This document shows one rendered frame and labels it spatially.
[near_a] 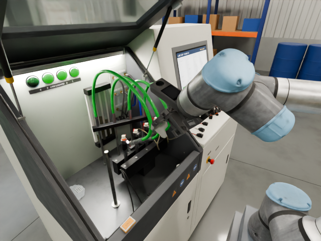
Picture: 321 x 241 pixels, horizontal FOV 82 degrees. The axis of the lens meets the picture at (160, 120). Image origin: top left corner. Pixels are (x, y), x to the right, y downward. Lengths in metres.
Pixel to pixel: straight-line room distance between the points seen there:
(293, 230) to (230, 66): 0.48
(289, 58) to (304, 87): 4.75
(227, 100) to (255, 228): 0.60
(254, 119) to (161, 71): 0.77
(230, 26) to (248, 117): 5.57
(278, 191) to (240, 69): 0.49
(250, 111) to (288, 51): 4.90
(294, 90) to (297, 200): 0.36
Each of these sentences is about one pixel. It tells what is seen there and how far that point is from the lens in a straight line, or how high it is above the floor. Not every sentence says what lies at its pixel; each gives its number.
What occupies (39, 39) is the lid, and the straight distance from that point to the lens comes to 0.79.
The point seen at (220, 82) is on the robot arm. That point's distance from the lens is 0.32.
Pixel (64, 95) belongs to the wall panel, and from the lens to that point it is 0.99.
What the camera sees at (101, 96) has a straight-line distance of 1.07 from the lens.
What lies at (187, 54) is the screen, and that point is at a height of 1.39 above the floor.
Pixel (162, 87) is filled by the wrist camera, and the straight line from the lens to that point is 0.49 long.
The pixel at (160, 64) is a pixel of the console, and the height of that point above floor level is 1.38.
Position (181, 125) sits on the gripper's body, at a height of 1.37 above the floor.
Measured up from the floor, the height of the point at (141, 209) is 0.95.
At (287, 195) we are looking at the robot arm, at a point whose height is 1.13.
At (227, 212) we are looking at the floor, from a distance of 2.05.
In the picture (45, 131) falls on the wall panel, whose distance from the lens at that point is 1.01.
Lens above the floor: 1.62
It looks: 30 degrees down
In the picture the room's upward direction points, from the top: straight up
